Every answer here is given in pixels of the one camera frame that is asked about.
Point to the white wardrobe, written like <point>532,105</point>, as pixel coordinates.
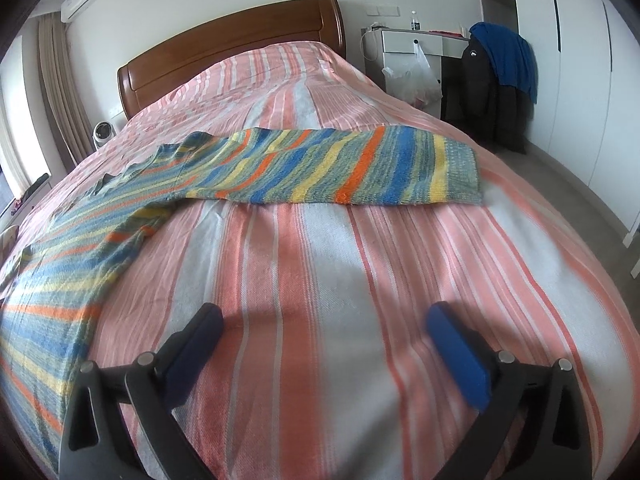
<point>575,85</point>

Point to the white security camera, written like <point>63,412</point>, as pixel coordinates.
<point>104,136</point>

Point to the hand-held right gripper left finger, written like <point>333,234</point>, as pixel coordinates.
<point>201,338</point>

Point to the blue garment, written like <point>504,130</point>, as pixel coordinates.
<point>510,60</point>

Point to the clear plastic bag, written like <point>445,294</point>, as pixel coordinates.
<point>415,80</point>

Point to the clear bottle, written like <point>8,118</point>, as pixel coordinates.
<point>414,21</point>

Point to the pink striped bedspread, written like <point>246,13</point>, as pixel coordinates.
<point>325,270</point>

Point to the beige curtain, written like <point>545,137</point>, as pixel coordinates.
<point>60,85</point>

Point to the striped knit sweater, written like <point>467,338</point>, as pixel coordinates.
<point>300,170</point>

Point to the black jacket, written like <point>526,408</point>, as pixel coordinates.
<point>480,92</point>

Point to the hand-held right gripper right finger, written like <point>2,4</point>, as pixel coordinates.
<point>457,355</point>

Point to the brown wooden headboard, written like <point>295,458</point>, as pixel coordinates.
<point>225,45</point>

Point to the white desk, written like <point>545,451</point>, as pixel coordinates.
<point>400,42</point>

